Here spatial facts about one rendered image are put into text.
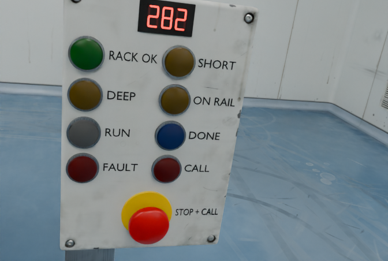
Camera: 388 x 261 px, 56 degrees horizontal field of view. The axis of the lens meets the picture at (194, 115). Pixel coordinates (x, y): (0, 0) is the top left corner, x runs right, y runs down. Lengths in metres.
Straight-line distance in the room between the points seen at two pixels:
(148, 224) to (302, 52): 4.28
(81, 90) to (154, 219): 0.14
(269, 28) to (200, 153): 3.99
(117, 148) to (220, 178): 0.11
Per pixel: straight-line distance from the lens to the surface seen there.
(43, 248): 1.92
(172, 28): 0.33
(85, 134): 0.34
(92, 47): 0.32
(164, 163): 0.36
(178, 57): 0.33
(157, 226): 0.37
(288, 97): 4.65
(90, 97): 0.33
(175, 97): 0.34
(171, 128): 0.35
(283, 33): 4.41
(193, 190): 0.39
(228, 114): 0.36
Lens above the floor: 1.19
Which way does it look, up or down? 18 degrees down
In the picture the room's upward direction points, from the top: 8 degrees clockwise
